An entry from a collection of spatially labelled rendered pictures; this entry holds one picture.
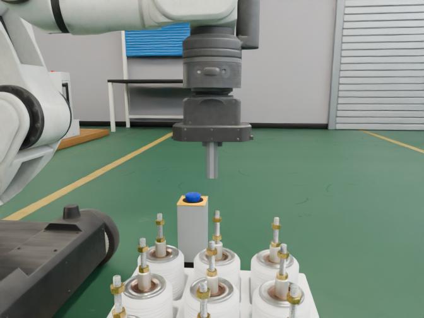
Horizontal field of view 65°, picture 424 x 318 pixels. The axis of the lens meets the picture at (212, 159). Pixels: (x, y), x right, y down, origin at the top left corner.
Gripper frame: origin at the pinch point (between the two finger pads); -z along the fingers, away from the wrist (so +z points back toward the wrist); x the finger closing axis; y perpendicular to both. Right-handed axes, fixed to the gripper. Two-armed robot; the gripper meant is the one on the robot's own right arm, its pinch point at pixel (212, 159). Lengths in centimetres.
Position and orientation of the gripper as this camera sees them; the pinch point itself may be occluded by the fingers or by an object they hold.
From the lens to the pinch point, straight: 52.7
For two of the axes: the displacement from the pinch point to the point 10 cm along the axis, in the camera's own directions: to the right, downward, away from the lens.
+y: 0.2, -2.0, 9.8
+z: 0.0, -9.8, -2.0
